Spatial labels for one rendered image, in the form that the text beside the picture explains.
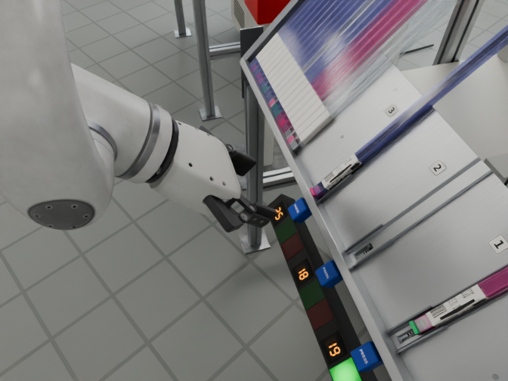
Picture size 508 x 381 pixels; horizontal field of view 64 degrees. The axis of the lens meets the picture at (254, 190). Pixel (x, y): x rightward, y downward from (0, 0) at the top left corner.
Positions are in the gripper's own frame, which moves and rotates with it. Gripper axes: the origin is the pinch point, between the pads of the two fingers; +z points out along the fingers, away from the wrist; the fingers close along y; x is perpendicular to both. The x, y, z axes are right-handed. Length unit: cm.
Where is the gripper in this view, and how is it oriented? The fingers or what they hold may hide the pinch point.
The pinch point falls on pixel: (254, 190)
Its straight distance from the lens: 53.4
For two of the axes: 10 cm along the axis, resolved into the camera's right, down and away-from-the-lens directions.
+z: 6.9, 2.9, 6.6
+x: 6.6, -6.1, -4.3
